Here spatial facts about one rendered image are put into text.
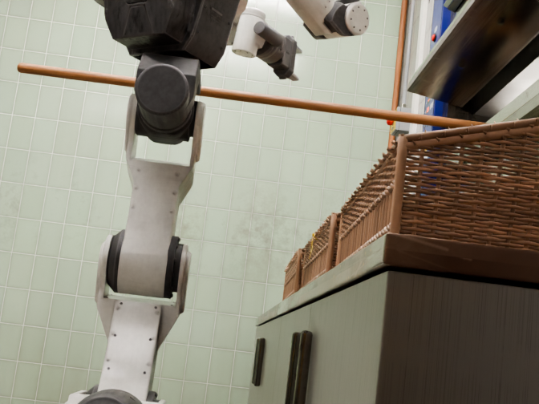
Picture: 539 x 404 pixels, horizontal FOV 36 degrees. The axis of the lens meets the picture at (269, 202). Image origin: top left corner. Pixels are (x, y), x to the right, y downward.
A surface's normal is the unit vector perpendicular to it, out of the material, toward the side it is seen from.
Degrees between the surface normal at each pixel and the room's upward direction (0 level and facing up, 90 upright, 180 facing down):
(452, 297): 90
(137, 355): 69
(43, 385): 90
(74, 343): 90
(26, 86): 90
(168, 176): 80
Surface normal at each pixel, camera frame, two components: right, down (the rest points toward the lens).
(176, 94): 0.07, -0.17
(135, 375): 0.11, -0.51
